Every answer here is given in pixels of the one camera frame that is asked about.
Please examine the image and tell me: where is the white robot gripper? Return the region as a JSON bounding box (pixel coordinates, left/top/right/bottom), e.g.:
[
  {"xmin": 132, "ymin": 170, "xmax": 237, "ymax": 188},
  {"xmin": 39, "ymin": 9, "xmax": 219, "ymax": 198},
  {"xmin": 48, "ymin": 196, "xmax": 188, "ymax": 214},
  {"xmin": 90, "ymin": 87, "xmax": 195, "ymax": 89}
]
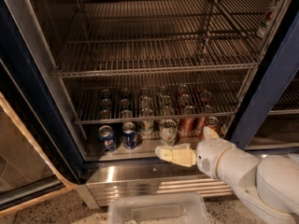
[{"xmin": 155, "ymin": 126, "xmax": 235, "ymax": 179}]

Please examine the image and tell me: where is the red coke can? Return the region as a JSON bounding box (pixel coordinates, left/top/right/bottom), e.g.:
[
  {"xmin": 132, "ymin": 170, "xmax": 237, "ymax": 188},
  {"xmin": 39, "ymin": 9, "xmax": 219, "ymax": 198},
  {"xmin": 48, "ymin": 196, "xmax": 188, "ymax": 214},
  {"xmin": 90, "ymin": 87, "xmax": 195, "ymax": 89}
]
[
  {"xmin": 196, "ymin": 105, "xmax": 213, "ymax": 132},
  {"xmin": 178, "ymin": 105, "xmax": 195, "ymax": 135},
  {"xmin": 199, "ymin": 116, "xmax": 220, "ymax": 140}
]

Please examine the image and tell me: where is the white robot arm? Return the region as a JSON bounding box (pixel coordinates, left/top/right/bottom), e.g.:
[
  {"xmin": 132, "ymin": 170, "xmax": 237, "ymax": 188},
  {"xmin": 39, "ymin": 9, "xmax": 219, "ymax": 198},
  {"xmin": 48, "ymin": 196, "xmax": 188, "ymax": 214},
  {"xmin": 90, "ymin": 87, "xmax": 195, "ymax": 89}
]
[{"xmin": 155, "ymin": 127, "xmax": 299, "ymax": 224}]

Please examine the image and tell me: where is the front green white soda can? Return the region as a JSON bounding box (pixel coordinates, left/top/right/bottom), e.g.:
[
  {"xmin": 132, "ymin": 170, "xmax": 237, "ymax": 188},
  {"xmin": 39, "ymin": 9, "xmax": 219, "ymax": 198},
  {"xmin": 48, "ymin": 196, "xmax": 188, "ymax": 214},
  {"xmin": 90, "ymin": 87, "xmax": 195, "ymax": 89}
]
[{"xmin": 160, "ymin": 119, "xmax": 177, "ymax": 146}]

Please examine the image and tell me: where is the red coke can behind front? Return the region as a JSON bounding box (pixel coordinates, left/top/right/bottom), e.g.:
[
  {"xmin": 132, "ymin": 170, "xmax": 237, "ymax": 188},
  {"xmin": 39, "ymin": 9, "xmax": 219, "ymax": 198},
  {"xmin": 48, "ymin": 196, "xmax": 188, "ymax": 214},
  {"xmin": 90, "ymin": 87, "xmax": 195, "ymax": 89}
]
[{"xmin": 196, "ymin": 105, "xmax": 213, "ymax": 132}]

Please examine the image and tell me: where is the front right blue pepsi can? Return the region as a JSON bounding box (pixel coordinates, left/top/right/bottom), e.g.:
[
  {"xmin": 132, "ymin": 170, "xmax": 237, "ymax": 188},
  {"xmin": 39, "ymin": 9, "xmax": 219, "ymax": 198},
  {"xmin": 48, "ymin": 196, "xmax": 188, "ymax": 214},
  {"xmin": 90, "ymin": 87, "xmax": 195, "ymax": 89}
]
[{"xmin": 122, "ymin": 122, "xmax": 138, "ymax": 149}]

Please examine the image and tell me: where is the blue pepsi can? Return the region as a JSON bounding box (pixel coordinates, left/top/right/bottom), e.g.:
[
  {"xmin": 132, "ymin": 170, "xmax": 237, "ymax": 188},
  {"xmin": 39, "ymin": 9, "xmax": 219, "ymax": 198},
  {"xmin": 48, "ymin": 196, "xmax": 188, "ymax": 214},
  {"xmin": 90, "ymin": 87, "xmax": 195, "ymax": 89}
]
[
  {"xmin": 98, "ymin": 125, "xmax": 117, "ymax": 152},
  {"xmin": 122, "ymin": 122, "xmax": 138, "ymax": 149}
]

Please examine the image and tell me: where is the front left blue pepsi can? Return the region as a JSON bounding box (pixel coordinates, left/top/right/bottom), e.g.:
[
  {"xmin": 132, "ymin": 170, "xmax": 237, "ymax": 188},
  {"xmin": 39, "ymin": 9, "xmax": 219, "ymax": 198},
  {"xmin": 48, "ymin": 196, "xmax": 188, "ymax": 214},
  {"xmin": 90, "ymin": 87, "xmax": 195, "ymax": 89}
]
[{"xmin": 98, "ymin": 125, "xmax": 117, "ymax": 152}]

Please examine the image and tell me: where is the open glass fridge door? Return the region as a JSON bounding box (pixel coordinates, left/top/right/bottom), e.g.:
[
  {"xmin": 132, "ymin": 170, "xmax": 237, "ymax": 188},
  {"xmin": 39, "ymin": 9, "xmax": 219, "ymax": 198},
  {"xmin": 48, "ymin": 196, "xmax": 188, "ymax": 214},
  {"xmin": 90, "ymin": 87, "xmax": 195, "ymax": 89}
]
[{"xmin": 0, "ymin": 63, "xmax": 77, "ymax": 217}]

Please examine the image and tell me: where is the clear plastic bin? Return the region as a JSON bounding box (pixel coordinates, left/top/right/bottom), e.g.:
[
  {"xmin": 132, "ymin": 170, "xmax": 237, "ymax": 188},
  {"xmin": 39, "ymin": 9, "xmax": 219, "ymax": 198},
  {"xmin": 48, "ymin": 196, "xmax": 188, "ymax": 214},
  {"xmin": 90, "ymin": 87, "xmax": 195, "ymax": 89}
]
[{"xmin": 107, "ymin": 192, "xmax": 209, "ymax": 224}]

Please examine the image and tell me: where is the lower wire fridge shelf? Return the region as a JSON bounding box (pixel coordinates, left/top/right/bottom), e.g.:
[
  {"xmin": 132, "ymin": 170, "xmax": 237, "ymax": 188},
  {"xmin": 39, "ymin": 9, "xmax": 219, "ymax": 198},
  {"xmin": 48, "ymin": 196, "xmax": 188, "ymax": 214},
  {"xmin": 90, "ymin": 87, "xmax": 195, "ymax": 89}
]
[{"xmin": 76, "ymin": 70, "xmax": 248, "ymax": 124}]

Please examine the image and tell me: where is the dark blue fridge centre post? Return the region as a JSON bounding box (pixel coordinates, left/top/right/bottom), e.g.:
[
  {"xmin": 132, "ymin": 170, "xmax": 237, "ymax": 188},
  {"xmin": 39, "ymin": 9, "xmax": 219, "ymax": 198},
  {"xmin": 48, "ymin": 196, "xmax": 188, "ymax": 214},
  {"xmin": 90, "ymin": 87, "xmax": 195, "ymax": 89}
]
[{"xmin": 231, "ymin": 12, "xmax": 299, "ymax": 149}]

